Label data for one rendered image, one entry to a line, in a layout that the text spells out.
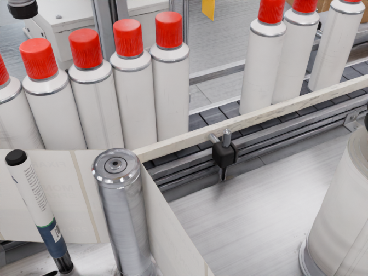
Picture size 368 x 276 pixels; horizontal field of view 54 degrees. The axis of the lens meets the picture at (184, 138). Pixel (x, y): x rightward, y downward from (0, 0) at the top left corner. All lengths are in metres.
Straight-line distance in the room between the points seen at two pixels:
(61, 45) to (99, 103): 0.36
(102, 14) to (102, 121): 0.18
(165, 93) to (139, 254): 0.22
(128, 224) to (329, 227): 0.19
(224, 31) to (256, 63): 0.45
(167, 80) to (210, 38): 0.50
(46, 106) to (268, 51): 0.31
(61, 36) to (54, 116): 0.36
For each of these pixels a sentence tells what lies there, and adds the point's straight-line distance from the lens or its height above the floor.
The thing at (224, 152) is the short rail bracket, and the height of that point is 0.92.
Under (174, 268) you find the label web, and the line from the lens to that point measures 0.33.
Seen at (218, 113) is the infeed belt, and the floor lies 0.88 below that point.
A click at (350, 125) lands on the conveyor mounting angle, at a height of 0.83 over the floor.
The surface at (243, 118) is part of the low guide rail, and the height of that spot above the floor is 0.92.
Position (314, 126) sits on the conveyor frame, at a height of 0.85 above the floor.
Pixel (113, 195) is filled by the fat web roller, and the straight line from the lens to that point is 0.29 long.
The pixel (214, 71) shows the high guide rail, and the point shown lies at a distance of 0.58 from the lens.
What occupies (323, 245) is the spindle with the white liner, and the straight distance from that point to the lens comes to 0.40.
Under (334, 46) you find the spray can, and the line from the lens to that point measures 0.66.
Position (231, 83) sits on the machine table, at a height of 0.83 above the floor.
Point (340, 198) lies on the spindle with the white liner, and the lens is 0.35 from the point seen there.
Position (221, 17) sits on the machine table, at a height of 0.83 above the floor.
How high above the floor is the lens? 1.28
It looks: 43 degrees down
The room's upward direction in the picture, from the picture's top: straight up
